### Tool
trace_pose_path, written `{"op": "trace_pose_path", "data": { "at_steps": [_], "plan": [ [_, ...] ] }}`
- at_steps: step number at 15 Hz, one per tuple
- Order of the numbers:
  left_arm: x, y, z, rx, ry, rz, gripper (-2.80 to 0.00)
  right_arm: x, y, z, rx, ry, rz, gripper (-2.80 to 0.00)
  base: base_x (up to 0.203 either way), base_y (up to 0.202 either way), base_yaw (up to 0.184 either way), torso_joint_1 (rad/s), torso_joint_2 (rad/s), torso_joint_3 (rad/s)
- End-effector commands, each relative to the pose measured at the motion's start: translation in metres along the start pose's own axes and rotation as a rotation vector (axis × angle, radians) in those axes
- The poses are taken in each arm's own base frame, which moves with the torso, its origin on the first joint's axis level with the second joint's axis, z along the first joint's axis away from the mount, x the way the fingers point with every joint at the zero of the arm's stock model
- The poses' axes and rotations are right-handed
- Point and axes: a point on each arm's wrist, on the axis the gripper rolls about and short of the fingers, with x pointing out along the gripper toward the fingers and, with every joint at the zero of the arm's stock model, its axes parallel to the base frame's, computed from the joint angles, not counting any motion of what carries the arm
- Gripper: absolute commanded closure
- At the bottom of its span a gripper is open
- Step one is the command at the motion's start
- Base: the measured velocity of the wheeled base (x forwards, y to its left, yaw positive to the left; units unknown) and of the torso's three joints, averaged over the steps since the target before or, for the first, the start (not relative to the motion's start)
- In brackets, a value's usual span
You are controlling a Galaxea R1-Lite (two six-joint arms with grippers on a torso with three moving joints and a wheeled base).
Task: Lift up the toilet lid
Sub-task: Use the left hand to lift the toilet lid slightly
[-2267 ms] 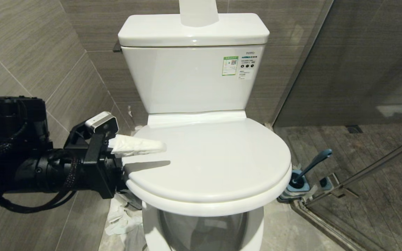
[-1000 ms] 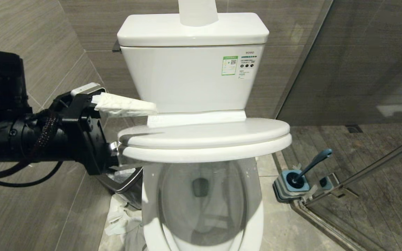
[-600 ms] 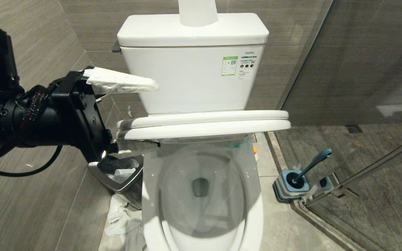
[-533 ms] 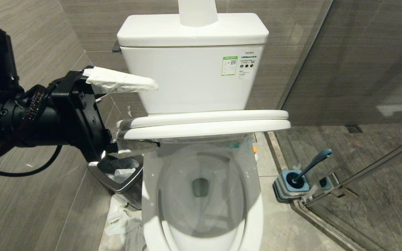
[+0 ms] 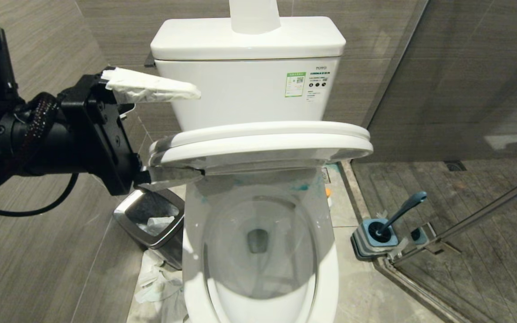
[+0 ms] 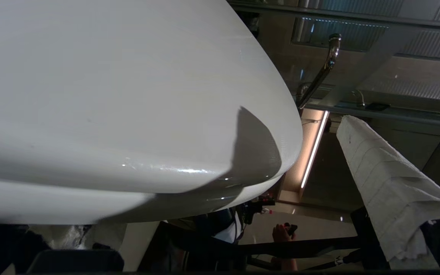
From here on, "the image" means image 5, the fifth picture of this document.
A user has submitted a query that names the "crumpled tissue inside bin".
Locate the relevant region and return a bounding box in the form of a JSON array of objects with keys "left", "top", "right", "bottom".
[{"left": 144, "top": 217, "right": 176, "bottom": 237}]

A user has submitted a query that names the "white printed label sticker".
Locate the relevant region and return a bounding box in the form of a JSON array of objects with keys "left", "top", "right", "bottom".
[{"left": 304, "top": 65, "right": 330, "bottom": 103}]

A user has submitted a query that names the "white ceramic tank cover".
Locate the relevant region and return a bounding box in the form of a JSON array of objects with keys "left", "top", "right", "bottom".
[{"left": 150, "top": 17, "right": 347, "bottom": 61}]

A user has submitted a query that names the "crumpled white floor tissue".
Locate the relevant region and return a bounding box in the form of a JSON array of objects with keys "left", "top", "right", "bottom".
[{"left": 134, "top": 249, "right": 193, "bottom": 323}]

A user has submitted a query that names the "glass shower partition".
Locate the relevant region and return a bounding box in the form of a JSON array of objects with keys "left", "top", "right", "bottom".
[{"left": 347, "top": 0, "right": 517, "bottom": 323}]

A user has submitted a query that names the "metal shower door rail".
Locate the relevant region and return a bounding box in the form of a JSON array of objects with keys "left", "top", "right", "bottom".
[{"left": 386, "top": 166, "right": 517, "bottom": 266}]

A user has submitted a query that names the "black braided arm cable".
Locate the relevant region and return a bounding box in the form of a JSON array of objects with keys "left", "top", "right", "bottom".
[{"left": 0, "top": 92, "right": 80, "bottom": 218}]

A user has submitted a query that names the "white toilet paper roll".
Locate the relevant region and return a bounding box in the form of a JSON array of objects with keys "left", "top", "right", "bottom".
[{"left": 228, "top": 0, "right": 282, "bottom": 35}]

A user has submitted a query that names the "white toilet lid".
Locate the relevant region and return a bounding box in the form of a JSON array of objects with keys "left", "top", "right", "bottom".
[{"left": 150, "top": 121, "right": 371, "bottom": 155}]

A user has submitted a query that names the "white toilet seat ring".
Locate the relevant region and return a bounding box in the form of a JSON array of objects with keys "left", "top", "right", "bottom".
[{"left": 148, "top": 133, "right": 374, "bottom": 177}]

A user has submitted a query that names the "blue grey toilet brush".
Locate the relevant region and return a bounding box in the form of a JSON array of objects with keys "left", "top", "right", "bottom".
[{"left": 373, "top": 191, "right": 428, "bottom": 239}]

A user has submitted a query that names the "steel rimmed trash bin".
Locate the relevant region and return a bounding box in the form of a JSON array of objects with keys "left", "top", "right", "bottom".
[{"left": 114, "top": 188, "right": 186, "bottom": 271}]

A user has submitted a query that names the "blue grey brush holder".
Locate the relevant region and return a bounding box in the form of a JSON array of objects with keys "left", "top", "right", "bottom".
[{"left": 350, "top": 218, "right": 399, "bottom": 262}]

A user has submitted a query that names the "green bordered label sticker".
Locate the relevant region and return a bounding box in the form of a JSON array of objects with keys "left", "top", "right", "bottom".
[{"left": 285, "top": 71, "right": 307, "bottom": 98}]

